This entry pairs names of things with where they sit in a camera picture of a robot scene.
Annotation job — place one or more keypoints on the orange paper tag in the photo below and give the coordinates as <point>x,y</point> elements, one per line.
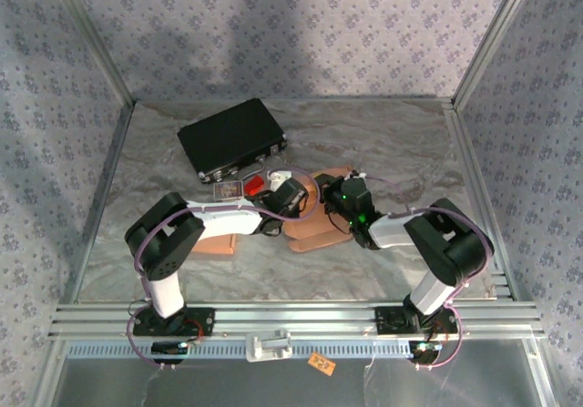
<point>321,363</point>

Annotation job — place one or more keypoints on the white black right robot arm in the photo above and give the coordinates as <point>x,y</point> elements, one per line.
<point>391,231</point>

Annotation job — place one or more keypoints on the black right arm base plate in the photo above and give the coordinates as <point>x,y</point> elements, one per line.
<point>391,320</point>

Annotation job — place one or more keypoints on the small black circuit board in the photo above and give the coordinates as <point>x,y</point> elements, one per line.
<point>168,349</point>
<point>426,351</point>

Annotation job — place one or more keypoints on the small red box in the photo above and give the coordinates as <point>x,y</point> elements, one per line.
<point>254,186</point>

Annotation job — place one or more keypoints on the playing card box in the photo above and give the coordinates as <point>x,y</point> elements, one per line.
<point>228,190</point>

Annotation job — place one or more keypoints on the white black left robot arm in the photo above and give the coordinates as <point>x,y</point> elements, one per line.
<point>228,218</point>

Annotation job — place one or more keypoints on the aluminium mounting rail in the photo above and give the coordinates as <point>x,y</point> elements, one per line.
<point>296,320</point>

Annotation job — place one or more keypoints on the aluminium side rail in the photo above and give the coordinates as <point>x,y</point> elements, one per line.
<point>469,161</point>
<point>102,188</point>

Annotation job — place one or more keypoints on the white plastic bracket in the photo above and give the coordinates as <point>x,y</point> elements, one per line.
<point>268,348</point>

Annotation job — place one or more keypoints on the orange paper box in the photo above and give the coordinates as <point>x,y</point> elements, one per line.
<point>314,234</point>
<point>214,245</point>

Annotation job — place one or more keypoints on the grey metal sheet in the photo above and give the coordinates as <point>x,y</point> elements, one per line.
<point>273,389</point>

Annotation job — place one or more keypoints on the black briefcase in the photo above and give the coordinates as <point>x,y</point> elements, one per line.
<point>228,138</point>

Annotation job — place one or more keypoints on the aluminium frame post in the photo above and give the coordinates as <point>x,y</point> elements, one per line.
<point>95,43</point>
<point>494,38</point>

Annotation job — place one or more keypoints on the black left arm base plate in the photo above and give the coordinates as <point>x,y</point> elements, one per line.
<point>205,322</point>

